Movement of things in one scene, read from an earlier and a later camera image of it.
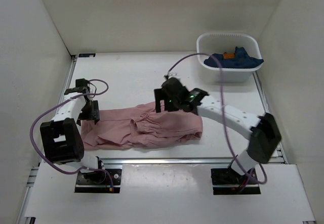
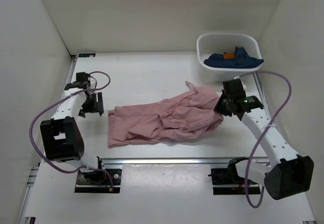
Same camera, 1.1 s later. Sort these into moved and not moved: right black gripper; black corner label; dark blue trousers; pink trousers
Moved: pink trousers; right black gripper
Not moved: dark blue trousers; black corner label
